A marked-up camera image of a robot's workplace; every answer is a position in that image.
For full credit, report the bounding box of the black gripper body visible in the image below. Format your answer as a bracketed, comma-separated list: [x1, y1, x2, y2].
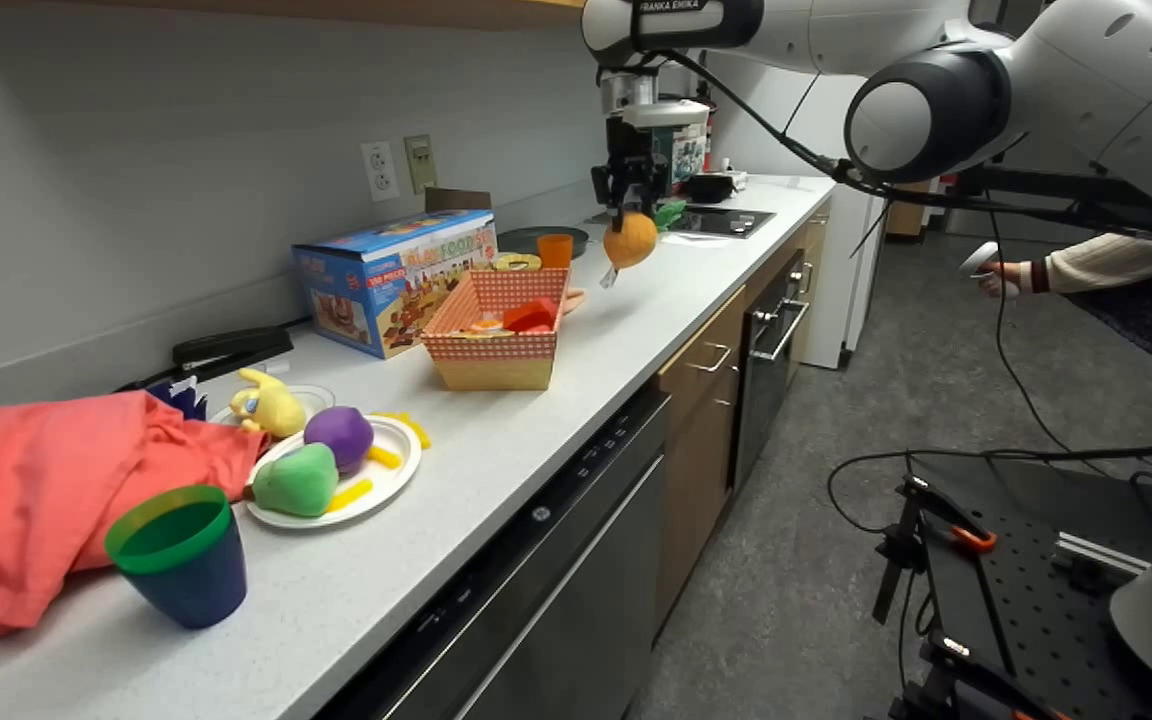
[602, 124, 667, 191]

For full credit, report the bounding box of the stuffed orange pineapple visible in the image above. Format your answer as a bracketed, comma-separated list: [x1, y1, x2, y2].
[595, 195, 692, 292]

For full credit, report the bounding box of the red checkered basket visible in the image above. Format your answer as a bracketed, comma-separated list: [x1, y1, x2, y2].
[416, 262, 571, 397]

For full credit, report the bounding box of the white handheld controller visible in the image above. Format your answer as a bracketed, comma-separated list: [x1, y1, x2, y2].
[956, 236, 1009, 276]

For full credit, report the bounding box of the beige sleeved forearm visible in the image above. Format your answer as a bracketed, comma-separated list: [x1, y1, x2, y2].
[1033, 228, 1152, 301]

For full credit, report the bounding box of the person's hand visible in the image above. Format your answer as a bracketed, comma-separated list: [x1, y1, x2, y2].
[981, 253, 1058, 301]

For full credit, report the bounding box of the grey green carton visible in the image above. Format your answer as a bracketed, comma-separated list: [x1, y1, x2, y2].
[659, 121, 716, 186]

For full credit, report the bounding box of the black pot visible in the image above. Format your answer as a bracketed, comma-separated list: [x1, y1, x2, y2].
[681, 173, 739, 206]

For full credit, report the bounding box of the black induction cooktop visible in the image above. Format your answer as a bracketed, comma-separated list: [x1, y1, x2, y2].
[584, 195, 778, 243]

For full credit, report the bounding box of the orange toy cup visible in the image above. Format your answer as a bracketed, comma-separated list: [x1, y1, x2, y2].
[531, 230, 582, 276]

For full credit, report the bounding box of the dark round pan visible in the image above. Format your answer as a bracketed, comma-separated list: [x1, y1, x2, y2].
[497, 220, 592, 260]

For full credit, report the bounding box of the orange red toy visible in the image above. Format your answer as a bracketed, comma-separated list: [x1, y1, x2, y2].
[502, 295, 566, 337]

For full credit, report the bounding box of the brown cardboard piece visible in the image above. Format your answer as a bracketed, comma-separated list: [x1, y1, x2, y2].
[420, 183, 497, 220]

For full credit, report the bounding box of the wooden upper cabinet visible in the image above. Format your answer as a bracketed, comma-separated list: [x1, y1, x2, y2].
[67, 0, 592, 33]

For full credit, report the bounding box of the black built-in oven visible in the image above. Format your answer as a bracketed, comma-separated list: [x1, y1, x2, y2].
[727, 253, 815, 491]

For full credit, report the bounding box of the blue toy food box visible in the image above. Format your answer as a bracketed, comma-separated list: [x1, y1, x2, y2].
[289, 202, 517, 362]

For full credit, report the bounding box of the wooden base cabinet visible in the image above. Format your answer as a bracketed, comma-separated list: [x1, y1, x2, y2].
[654, 211, 835, 632]

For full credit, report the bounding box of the purple plush toy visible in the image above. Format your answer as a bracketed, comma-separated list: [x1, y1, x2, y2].
[299, 405, 382, 481]

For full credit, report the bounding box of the white round plate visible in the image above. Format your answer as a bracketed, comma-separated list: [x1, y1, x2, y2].
[243, 406, 430, 537]

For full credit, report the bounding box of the yellow plush toy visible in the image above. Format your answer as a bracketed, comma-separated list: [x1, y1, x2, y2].
[228, 362, 314, 442]

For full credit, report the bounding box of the dark steel dishwasher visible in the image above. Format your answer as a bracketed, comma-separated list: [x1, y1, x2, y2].
[314, 385, 676, 720]

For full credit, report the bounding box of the black stapler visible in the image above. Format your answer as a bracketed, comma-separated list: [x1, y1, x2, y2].
[112, 319, 296, 397]

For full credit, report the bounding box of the green plush toy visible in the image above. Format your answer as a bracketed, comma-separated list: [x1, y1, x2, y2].
[250, 441, 344, 522]

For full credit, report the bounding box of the orange black bar clamp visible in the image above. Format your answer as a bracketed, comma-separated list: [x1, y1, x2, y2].
[888, 626, 1014, 720]
[874, 476, 1009, 622]

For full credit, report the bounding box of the dark blue spiky toy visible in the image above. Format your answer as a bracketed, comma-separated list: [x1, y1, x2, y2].
[147, 376, 211, 423]

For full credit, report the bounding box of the dark navy textured fabric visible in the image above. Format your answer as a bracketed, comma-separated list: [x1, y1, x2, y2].
[1069, 257, 1152, 390]

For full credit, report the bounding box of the black perforated breadboard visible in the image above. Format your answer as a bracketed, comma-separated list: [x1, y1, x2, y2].
[919, 510, 1139, 720]

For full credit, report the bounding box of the blue cup green rim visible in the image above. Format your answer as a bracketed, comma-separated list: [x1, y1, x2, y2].
[99, 481, 251, 632]

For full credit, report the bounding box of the coral pink cloth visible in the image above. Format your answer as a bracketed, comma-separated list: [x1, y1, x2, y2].
[0, 387, 273, 653]

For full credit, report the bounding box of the beige wall plate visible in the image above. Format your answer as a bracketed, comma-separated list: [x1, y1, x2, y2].
[400, 129, 446, 199]

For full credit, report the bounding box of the black cable hose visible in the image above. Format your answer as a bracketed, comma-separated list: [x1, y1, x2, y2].
[654, 48, 1152, 248]

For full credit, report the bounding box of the white wall outlet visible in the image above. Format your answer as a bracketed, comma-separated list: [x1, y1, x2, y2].
[361, 135, 405, 202]

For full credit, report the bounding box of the thin black cable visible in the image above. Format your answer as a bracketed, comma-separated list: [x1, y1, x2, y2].
[822, 195, 1152, 542]

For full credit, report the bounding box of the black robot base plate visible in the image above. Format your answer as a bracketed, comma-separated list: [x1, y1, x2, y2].
[911, 453, 1152, 720]

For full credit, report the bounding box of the white aluminium bracket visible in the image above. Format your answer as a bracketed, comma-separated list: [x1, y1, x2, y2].
[1053, 527, 1152, 580]

